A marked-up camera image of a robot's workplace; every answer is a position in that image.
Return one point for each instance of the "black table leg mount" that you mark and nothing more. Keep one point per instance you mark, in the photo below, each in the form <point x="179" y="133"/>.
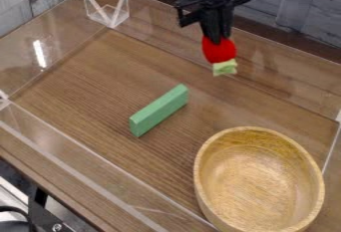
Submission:
<point x="24" y="214"/>

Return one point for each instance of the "wooden bowl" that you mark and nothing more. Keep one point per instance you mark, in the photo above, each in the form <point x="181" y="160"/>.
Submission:
<point x="257" y="182"/>

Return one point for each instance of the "clear acrylic corner bracket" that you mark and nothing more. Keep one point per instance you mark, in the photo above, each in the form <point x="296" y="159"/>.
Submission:
<point x="109" y="15"/>

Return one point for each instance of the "red plush strawberry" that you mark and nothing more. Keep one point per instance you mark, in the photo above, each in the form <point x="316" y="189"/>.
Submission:
<point x="221" y="55"/>

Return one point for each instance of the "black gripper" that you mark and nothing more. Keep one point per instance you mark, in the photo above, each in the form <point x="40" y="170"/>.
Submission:
<point x="213" y="14"/>

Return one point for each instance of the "green rectangular block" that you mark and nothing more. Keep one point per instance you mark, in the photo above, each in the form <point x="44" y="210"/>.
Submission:
<point x="158" y="110"/>

